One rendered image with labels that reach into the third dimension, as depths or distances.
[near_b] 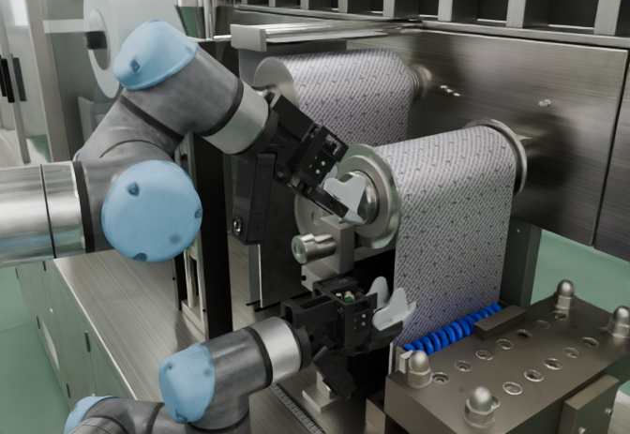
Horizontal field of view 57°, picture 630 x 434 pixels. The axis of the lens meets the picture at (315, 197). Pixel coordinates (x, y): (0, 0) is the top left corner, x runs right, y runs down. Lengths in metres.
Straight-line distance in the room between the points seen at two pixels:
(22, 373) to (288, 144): 2.21
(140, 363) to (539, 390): 0.65
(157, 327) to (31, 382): 1.55
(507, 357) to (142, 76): 0.62
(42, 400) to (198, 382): 1.95
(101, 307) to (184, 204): 0.84
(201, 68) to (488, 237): 0.53
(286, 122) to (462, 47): 0.50
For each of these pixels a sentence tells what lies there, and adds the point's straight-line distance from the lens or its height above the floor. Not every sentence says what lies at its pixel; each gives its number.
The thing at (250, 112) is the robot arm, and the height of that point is 1.40.
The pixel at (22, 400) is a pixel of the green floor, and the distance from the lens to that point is 2.61.
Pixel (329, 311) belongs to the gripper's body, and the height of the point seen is 1.15.
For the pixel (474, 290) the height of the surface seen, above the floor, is 1.07.
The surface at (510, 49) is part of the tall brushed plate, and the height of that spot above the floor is 1.42.
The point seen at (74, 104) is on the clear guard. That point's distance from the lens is 1.61.
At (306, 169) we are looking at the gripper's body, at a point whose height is 1.32.
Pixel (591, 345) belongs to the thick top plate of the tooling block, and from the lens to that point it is 0.97.
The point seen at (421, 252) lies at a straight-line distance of 0.82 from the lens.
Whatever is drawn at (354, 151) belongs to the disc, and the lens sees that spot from 0.79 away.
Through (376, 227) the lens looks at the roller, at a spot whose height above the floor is 1.22.
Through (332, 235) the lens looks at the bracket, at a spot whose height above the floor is 1.19.
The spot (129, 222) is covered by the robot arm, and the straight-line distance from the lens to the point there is 0.45.
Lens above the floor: 1.54
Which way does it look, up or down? 21 degrees down
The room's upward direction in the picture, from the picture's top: straight up
